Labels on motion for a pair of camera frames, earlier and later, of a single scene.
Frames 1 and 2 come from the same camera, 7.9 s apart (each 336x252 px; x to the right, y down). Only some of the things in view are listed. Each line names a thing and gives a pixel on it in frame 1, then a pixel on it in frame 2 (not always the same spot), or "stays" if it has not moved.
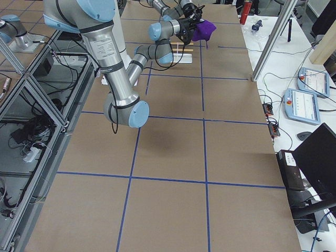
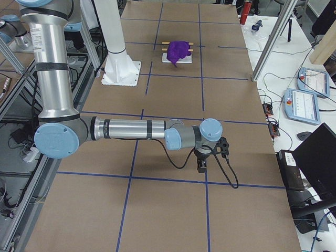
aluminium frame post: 290,7 stays
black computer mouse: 303,136 stays
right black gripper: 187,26 -> 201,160
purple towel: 203,31 -> 178,50
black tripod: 289,31 stays
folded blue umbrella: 256,26 stays
